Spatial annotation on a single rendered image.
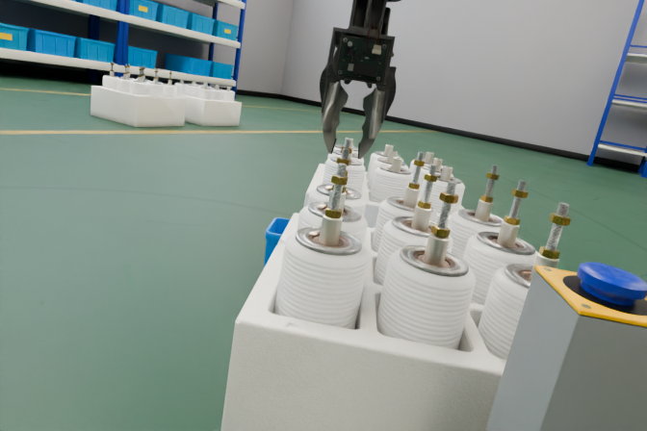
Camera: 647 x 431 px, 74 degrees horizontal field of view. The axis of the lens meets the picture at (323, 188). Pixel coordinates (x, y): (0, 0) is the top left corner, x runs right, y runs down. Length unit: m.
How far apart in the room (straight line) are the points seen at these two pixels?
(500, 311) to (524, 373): 0.15
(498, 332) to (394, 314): 0.11
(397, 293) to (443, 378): 0.09
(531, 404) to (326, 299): 0.21
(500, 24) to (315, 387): 6.75
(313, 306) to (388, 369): 0.10
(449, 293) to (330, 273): 0.12
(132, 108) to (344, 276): 2.39
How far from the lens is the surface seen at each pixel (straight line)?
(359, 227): 0.57
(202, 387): 0.66
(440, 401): 0.49
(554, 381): 0.33
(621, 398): 0.35
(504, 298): 0.51
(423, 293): 0.46
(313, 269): 0.45
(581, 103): 6.78
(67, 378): 0.69
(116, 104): 2.85
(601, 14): 6.93
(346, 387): 0.48
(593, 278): 0.33
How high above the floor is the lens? 0.42
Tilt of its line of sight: 14 degrees down
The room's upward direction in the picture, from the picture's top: 10 degrees clockwise
